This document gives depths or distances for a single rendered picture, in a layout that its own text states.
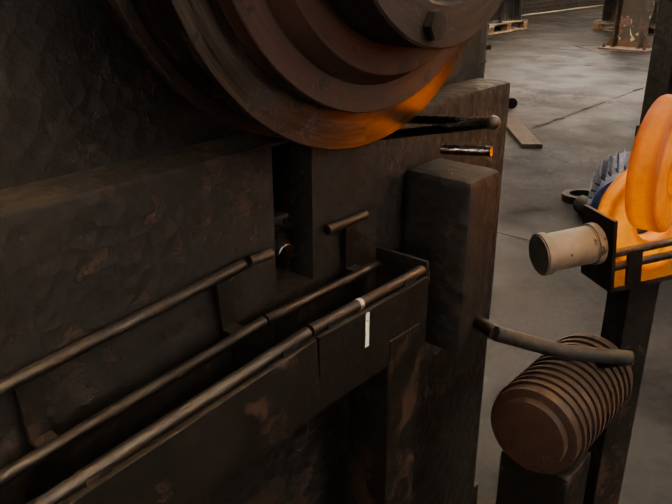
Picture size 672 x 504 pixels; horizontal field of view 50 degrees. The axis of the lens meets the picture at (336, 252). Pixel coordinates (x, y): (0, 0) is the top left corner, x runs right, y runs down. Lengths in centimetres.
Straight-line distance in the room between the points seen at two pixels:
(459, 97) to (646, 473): 105
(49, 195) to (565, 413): 66
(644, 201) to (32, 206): 62
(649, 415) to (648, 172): 120
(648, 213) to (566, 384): 27
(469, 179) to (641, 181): 19
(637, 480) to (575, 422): 79
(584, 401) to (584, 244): 21
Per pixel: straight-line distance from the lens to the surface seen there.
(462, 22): 65
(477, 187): 88
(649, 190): 85
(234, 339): 72
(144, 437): 60
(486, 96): 108
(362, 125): 69
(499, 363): 207
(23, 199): 61
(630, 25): 958
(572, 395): 99
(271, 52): 56
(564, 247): 102
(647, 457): 183
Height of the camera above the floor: 105
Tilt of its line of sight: 22 degrees down
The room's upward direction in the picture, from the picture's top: straight up
